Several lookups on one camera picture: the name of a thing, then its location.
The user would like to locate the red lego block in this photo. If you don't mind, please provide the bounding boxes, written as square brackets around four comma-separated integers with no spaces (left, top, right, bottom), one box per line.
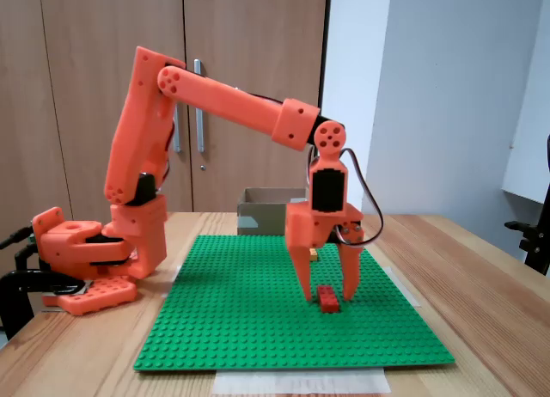
[316,284,342,315]

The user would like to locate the gripper servo cable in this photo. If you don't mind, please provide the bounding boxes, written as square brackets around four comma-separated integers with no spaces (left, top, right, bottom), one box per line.
[305,147,384,247]

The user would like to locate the black table clamp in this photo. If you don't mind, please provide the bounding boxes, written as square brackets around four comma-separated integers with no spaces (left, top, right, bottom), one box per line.
[0,268,87,341]

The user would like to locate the masking tape strip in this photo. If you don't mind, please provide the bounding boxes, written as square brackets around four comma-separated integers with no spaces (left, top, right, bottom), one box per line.
[388,266,421,308]
[213,368,391,396]
[161,266,184,299]

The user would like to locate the green lego baseplate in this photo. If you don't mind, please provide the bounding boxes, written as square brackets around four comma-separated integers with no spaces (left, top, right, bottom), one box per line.
[132,235,456,372]

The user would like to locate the black cable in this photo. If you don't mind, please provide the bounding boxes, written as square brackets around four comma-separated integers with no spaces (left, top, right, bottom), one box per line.
[14,243,42,272]
[0,226,35,250]

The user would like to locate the wooden cabinet door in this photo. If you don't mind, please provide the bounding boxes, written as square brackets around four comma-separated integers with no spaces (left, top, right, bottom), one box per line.
[183,0,332,213]
[40,0,193,213]
[0,0,73,272]

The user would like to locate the brown cardboard box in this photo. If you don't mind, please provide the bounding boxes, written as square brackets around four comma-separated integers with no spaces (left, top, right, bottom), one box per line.
[236,186,311,237]

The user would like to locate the black stand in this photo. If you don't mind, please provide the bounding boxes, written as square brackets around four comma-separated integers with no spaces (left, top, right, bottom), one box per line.
[504,133,550,278]

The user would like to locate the metal cabinet handle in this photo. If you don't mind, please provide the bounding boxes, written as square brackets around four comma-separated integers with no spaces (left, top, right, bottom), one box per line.
[172,102,182,154]
[192,58,206,154]

